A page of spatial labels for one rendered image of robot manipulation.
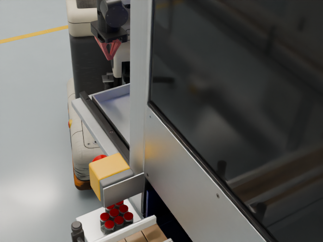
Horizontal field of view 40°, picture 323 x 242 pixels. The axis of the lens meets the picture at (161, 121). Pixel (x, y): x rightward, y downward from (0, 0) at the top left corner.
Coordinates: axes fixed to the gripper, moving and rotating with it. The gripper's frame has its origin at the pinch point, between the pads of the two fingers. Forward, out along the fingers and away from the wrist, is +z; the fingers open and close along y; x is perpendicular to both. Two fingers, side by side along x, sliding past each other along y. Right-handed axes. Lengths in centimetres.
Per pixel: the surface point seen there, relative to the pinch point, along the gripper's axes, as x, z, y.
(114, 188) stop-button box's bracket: -19.2, 1.4, 42.7
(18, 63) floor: 7, 101, -165
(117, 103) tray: 0.3, 14.1, 3.5
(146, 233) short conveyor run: -16, 10, 50
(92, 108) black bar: -7.9, 12.3, 4.3
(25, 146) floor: -13, 101, -85
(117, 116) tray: -2.4, 14.2, 8.7
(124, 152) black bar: -7.8, 12.5, 24.2
